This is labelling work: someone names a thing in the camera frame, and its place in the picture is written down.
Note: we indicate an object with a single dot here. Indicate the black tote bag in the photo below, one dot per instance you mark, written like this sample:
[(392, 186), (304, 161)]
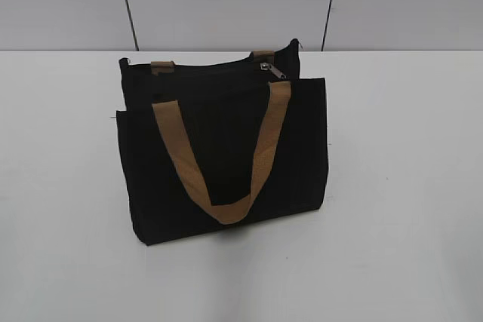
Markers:
[(160, 207)]

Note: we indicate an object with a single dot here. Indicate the metal zipper pull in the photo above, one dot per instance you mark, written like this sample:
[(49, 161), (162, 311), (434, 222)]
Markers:
[(275, 71)]

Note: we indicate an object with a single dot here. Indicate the tan front bag handle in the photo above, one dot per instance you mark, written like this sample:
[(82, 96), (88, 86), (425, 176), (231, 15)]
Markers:
[(223, 148)]

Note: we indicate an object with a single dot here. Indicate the tan bag handle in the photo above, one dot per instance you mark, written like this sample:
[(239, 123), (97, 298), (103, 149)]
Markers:
[(161, 67), (223, 148)]

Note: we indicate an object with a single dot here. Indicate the tan rear bag handle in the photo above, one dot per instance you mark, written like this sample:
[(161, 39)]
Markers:
[(161, 67)]

